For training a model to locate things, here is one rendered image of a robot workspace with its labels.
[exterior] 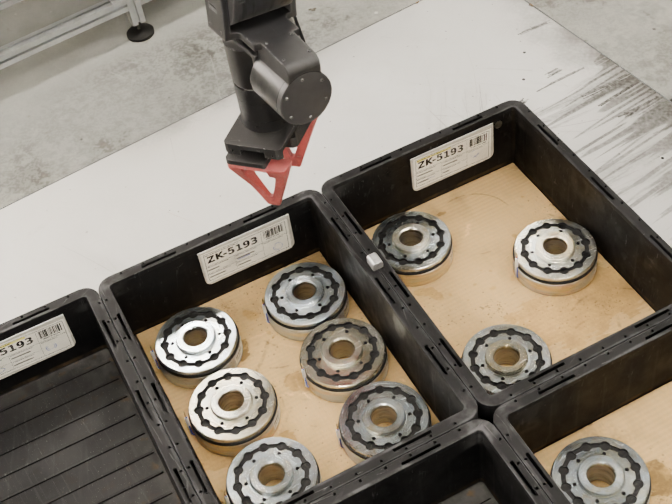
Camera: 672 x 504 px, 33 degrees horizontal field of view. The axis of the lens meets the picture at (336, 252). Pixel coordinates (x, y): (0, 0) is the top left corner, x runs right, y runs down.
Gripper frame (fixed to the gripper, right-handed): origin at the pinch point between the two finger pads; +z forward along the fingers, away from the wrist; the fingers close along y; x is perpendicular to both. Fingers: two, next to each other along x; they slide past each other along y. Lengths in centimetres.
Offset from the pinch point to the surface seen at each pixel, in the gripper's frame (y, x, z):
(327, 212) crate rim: 8.2, -0.3, 13.1
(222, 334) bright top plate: -8.0, 8.5, 20.0
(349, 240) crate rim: 4.4, -4.5, 13.3
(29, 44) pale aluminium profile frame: 120, 137, 86
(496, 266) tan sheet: 13.2, -20.0, 23.6
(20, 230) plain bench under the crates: 14, 56, 34
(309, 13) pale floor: 164, 75, 101
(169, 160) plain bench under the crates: 34, 40, 34
